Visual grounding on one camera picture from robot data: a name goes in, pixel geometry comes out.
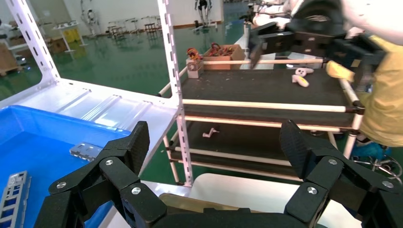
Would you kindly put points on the metal swivel chair base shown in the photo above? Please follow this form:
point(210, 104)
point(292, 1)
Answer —
point(384, 166)

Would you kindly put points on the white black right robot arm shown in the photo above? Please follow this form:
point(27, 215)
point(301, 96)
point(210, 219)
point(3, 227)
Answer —
point(377, 15)

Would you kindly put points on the small wooden box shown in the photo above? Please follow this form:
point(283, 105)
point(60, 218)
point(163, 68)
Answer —
point(195, 69)

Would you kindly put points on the large blue plastic bin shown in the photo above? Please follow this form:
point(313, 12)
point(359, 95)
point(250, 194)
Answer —
point(37, 151)

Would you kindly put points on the white metal shelf rack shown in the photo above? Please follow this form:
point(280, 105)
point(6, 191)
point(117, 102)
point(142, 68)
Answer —
point(110, 107)

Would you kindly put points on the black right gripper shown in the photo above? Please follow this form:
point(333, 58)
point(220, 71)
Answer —
point(299, 44)

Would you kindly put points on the wooden crate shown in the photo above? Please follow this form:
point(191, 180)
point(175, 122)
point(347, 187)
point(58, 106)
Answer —
point(6, 59)

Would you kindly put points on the grey metal channel bracket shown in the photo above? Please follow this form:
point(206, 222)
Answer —
point(83, 150)

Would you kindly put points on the white humanoid robot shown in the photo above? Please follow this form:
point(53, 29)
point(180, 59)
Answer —
point(90, 17)

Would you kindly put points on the black cart with cream pipes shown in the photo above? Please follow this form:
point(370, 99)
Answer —
point(252, 85)

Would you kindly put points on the brown cardboard box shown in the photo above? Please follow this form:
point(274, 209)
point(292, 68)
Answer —
point(220, 61)

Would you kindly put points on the dark humanoid robot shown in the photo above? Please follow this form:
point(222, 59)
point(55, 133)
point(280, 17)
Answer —
point(203, 9)

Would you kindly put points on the yellow bin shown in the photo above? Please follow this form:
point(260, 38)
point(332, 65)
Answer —
point(72, 35)

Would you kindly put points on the small pink part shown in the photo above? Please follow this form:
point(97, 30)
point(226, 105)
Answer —
point(209, 133)

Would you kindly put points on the silver metal I/O shield plate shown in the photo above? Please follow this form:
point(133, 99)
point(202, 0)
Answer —
point(12, 180)

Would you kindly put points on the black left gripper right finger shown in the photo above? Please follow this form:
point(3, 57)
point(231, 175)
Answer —
point(314, 157)

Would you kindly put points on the white background robot part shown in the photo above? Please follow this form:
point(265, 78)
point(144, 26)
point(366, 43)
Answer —
point(270, 17)

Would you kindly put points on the person in yellow shirt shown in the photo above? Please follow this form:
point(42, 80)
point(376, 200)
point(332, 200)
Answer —
point(384, 104)

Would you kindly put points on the white background table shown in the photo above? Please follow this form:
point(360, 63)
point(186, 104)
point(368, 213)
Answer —
point(67, 26)

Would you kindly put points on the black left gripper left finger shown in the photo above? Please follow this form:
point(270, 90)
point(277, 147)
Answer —
point(126, 163)

